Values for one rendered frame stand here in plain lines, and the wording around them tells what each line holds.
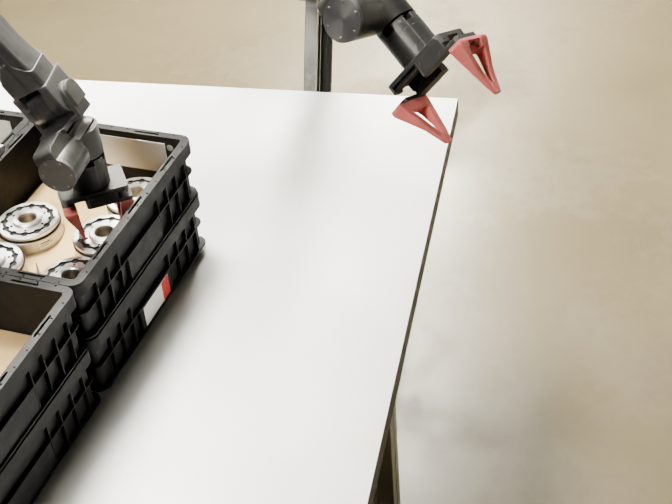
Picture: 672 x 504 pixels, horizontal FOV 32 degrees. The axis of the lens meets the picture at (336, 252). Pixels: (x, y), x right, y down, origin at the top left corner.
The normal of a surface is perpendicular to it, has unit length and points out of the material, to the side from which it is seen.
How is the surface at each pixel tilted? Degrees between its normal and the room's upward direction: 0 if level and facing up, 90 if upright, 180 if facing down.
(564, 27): 0
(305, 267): 0
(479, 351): 0
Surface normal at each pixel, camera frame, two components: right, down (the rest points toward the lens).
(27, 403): 0.94, 0.15
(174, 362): -0.07, -0.78
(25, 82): -0.14, 0.69
